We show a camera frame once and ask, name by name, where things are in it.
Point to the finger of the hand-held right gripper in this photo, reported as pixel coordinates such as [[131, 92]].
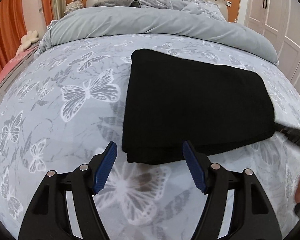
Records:
[[293, 135]]

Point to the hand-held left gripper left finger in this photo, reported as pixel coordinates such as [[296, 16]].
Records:
[[105, 168]]

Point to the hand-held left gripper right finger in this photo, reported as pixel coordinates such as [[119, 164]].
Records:
[[193, 167]]

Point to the black pants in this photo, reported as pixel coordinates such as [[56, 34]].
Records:
[[190, 105]]

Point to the butterfly print bed sheet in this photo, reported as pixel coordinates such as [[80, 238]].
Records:
[[65, 120]]

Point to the white wardrobe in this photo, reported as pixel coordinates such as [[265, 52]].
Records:
[[277, 12]]

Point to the pink blanket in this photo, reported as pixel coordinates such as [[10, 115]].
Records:
[[12, 65]]

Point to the flower shaped plush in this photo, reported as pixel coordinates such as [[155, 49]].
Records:
[[29, 38]]

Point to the grey duvet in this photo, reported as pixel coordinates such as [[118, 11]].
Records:
[[140, 20]]

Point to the fluffy beige ornament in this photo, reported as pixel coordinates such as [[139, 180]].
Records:
[[73, 7]]

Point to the grey furry pillow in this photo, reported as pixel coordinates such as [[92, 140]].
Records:
[[112, 2]]

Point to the orange curtain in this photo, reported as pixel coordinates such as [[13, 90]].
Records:
[[10, 20]]

